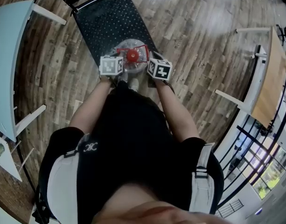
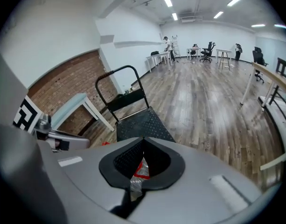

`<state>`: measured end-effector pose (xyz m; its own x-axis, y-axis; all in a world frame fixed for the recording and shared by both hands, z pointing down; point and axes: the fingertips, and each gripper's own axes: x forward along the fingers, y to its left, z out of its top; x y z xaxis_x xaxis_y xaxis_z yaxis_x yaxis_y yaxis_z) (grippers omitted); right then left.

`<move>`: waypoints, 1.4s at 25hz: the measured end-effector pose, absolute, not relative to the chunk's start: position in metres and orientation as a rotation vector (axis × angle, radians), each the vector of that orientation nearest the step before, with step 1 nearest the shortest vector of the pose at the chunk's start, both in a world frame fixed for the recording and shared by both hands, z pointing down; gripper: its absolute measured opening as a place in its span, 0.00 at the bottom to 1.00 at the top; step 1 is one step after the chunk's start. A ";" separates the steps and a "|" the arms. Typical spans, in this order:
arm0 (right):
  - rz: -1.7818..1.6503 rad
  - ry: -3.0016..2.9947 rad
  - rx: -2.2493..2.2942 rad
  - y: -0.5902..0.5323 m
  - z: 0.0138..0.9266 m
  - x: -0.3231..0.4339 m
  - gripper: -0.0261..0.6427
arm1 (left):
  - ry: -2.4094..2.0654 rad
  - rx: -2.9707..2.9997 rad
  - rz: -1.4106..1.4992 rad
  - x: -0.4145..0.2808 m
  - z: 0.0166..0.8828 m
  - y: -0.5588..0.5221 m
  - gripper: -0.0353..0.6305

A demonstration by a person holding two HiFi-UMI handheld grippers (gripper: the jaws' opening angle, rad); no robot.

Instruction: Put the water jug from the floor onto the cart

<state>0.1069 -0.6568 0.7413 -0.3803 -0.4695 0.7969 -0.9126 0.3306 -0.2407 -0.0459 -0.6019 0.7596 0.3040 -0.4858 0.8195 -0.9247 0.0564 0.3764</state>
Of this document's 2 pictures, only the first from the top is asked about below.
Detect black metal railing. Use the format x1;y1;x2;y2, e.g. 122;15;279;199
212;69;286;219

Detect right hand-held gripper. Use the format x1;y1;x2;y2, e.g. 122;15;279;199
146;57;174;88

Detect white harness strap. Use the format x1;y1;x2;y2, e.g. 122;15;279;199
46;134;90;224
188;142;216;216

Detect white table thin legs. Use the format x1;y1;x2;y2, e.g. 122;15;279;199
0;131;35;183

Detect wooden desk white legs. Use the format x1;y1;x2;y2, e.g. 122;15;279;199
214;26;286;128

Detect person's right forearm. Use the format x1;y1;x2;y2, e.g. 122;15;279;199
155;80;201;142

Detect person's chin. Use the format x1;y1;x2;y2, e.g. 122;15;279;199
91;183;227;224

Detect light blue table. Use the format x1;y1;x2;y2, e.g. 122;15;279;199
0;0;68;143

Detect clear water jug red handle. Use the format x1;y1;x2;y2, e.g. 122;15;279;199
113;38;154;75

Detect glass window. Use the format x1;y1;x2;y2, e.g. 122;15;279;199
249;143;286;200

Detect person's right shoe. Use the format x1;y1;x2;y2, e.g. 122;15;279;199
129;77;140;92

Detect person's left forearm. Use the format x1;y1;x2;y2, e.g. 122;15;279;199
69;78;112;135

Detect black platform cart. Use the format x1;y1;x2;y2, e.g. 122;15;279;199
49;0;162;68

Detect person's black shirt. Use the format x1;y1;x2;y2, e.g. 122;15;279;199
36;82;225;224

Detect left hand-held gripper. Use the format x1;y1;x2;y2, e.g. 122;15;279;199
99;54;124;79

